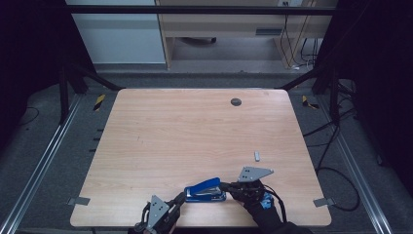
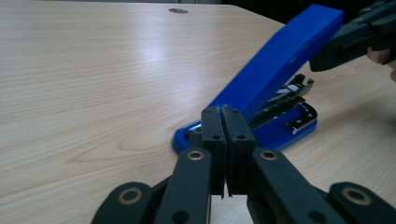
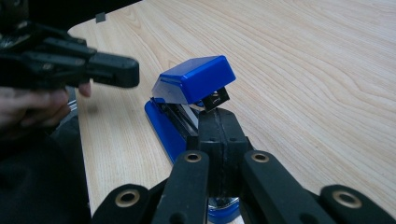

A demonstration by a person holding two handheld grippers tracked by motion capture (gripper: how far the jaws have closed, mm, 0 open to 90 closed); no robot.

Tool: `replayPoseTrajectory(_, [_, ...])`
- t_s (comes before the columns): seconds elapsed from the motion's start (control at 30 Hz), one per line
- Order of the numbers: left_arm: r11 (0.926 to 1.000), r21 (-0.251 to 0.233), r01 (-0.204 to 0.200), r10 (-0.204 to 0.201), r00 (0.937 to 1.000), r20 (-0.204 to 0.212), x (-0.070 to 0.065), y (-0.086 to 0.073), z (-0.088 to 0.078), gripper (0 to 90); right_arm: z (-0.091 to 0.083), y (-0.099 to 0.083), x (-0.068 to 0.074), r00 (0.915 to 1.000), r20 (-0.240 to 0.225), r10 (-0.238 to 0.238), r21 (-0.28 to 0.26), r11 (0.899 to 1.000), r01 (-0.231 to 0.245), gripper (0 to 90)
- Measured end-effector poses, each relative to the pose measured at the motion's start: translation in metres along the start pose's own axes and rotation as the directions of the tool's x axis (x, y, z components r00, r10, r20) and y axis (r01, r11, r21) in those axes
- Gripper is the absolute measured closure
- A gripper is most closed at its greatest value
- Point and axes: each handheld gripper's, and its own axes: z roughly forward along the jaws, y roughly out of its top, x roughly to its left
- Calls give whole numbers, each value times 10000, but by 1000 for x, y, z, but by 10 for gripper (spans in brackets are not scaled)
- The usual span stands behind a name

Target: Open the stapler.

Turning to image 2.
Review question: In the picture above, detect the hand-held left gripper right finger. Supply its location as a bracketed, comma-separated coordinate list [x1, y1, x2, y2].
[221, 105, 347, 224]

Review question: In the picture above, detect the blue stapler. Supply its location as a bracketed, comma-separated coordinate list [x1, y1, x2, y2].
[171, 3, 345, 155]

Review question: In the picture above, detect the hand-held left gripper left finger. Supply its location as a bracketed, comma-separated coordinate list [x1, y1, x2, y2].
[153, 105, 227, 224]

